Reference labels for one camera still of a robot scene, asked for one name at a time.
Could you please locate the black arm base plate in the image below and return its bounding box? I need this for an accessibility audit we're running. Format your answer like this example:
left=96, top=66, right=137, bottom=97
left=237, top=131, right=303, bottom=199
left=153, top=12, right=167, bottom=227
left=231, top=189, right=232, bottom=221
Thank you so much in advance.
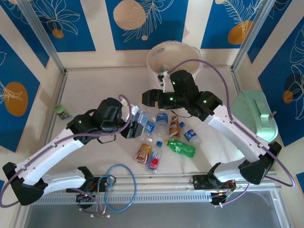
left=189, top=174, right=236, bottom=191
left=91, top=175, right=117, bottom=193

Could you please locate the grey slotted cable duct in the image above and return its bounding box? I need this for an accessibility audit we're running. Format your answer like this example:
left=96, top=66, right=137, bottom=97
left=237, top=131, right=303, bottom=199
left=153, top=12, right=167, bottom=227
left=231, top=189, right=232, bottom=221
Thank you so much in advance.
left=35, top=194, right=213, bottom=205

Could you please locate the Fiji water bottle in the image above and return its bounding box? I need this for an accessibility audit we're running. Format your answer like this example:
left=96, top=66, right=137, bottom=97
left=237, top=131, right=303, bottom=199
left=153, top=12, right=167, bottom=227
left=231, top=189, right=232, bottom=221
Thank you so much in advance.
left=145, top=141, right=164, bottom=174

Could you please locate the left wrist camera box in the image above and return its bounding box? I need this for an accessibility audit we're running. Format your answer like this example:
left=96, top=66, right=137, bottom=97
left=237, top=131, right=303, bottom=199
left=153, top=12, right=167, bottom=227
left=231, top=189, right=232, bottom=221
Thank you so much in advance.
left=96, top=98, right=133, bottom=124

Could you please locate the small green bottle dark label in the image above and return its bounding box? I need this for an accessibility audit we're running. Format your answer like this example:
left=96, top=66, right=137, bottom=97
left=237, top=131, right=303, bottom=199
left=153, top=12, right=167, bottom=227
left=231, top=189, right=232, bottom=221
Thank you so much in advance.
left=54, top=104, right=72, bottom=121

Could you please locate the aluminium frame post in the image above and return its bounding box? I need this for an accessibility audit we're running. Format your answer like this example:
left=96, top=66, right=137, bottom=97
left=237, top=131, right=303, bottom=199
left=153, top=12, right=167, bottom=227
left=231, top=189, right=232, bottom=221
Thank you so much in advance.
left=18, top=0, right=67, bottom=74
left=230, top=0, right=274, bottom=72

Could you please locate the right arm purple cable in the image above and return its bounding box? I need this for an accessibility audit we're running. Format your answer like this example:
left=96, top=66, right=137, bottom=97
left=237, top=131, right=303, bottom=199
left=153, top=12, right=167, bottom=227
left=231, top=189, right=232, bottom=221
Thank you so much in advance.
left=169, top=59, right=296, bottom=208

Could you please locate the grey metal sheet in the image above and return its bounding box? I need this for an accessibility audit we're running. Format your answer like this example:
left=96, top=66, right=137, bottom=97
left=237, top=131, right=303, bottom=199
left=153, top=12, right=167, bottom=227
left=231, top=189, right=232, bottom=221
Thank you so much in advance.
left=14, top=190, right=293, bottom=228

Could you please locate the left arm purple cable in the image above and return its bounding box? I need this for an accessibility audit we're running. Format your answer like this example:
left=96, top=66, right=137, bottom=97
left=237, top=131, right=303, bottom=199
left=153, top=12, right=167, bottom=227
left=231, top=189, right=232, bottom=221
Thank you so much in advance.
left=0, top=95, right=133, bottom=218

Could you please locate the mint green bin lid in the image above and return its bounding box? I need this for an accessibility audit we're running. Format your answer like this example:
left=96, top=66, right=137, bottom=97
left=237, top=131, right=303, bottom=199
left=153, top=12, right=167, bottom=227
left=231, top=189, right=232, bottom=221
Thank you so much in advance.
left=231, top=90, right=278, bottom=143

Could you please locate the blue stethoscope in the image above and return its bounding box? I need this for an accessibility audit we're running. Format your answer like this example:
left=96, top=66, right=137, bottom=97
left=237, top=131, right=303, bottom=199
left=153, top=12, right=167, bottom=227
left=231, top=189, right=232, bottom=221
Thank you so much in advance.
left=91, top=163, right=138, bottom=219

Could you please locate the clear bottle white cap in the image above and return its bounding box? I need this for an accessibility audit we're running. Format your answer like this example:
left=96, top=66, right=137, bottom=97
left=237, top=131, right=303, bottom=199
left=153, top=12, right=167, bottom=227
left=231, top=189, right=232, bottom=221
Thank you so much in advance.
left=132, top=104, right=151, bottom=128

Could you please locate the wide aluminium mounting rail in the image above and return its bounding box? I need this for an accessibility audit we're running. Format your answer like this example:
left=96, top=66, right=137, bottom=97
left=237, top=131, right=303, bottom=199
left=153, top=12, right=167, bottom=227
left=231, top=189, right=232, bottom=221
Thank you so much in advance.
left=20, top=171, right=283, bottom=196

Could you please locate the white bin with plastic liner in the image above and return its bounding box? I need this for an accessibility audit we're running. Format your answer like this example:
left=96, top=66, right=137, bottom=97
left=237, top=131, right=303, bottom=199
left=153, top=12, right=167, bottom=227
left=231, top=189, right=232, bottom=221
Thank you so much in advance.
left=146, top=40, right=203, bottom=94

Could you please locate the red gold label bottle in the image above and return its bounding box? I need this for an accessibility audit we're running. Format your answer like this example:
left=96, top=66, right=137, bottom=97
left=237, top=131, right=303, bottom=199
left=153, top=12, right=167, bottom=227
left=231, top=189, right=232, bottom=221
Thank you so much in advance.
left=134, top=139, right=153, bottom=165

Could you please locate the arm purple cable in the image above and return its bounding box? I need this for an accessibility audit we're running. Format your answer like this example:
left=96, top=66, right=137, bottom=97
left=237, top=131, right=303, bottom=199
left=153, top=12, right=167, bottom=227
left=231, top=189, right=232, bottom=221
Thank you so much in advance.
left=0, top=95, right=133, bottom=218
left=169, top=59, right=296, bottom=208

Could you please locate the brown coffee drink bottle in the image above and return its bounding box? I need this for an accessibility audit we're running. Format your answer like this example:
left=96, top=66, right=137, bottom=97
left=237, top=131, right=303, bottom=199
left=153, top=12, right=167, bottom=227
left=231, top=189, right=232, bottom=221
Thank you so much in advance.
left=168, top=114, right=181, bottom=141

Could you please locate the water bottle blue label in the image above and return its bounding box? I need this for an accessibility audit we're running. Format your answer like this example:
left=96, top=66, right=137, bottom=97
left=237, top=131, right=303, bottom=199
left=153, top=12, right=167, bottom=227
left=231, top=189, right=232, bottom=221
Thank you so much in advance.
left=155, top=109, right=170, bottom=138
left=139, top=117, right=157, bottom=143

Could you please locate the clear Pepsi label bottle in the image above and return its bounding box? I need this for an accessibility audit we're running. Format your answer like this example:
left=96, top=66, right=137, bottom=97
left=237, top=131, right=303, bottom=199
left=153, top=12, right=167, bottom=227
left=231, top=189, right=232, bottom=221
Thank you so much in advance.
left=179, top=121, right=203, bottom=146

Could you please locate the small black electronics board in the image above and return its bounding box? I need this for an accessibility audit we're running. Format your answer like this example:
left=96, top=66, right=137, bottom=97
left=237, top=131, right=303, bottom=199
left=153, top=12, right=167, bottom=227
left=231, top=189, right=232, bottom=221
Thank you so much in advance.
left=210, top=191, right=232, bottom=207
left=76, top=191, right=96, bottom=209

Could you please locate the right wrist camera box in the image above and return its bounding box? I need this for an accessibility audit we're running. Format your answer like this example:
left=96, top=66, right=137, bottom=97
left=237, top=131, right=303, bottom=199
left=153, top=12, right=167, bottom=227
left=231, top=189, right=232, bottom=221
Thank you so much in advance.
left=157, top=70, right=200, bottom=95

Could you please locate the green soda bottle yellow cap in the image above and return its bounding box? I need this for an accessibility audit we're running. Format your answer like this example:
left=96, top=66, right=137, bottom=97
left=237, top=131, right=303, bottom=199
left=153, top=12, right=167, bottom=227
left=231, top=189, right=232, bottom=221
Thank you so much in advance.
left=163, top=139, right=197, bottom=159

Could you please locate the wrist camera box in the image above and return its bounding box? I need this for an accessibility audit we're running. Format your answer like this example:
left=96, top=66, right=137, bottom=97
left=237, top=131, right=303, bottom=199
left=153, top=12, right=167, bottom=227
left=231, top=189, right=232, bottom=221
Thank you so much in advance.
left=96, top=98, right=133, bottom=124
left=157, top=70, right=200, bottom=95

